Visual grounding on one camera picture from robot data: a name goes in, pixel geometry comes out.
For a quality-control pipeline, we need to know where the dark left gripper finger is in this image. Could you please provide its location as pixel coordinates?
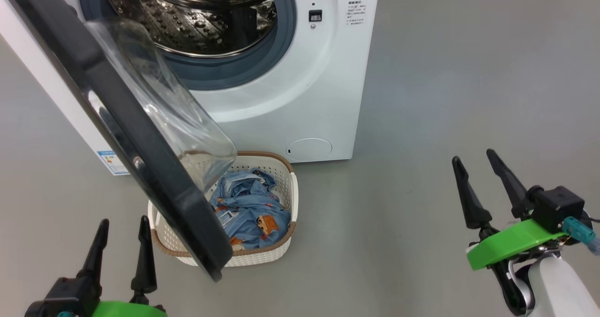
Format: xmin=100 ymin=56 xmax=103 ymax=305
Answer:
xmin=77 ymin=219 xmax=110 ymax=287
xmin=130 ymin=215 xmax=158 ymax=304

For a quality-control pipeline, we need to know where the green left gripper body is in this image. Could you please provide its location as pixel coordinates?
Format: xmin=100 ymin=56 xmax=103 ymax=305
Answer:
xmin=91 ymin=301 xmax=167 ymax=317

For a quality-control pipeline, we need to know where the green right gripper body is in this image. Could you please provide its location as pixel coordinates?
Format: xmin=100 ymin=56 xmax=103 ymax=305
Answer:
xmin=466 ymin=219 xmax=569 ymax=316

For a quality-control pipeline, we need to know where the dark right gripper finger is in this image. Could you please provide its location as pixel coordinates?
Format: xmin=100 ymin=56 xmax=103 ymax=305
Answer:
xmin=486 ymin=149 xmax=533 ymax=218
xmin=452 ymin=156 xmax=493 ymax=231

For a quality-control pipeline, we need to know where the black round glass washer door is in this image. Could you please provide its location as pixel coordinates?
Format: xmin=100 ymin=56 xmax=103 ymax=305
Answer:
xmin=0 ymin=0 xmax=237 ymax=282

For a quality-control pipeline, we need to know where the white front-load washing machine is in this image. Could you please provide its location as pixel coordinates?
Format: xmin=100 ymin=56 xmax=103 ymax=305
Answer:
xmin=0 ymin=0 xmax=381 ymax=176

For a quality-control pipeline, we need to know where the grey rubber door gasket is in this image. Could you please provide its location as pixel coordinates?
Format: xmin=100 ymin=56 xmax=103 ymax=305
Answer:
xmin=78 ymin=0 xmax=298 ymax=91

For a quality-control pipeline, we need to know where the stainless steel washing machine drum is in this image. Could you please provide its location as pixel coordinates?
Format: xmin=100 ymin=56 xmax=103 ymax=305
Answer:
xmin=103 ymin=0 xmax=278 ymax=58

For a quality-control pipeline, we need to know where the blue energy label sticker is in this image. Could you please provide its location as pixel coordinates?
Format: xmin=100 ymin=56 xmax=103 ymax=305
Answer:
xmin=97 ymin=151 xmax=129 ymax=176

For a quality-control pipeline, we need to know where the cream perforated laundry basket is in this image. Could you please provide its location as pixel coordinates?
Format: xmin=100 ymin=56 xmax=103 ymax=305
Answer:
xmin=148 ymin=151 xmax=299 ymax=267

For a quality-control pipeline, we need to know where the round white filter cover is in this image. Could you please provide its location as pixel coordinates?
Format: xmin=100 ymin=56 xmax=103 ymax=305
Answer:
xmin=286 ymin=138 xmax=333 ymax=159

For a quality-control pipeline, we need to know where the small printed text label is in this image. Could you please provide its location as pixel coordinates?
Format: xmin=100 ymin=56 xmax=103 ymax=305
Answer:
xmin=347 ymin=0 xmax=367 ymax=25

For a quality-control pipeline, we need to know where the teal cable connector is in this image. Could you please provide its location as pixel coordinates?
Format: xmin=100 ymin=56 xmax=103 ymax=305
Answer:
xmin=562 ymin=216 xmax=600 ymax=256

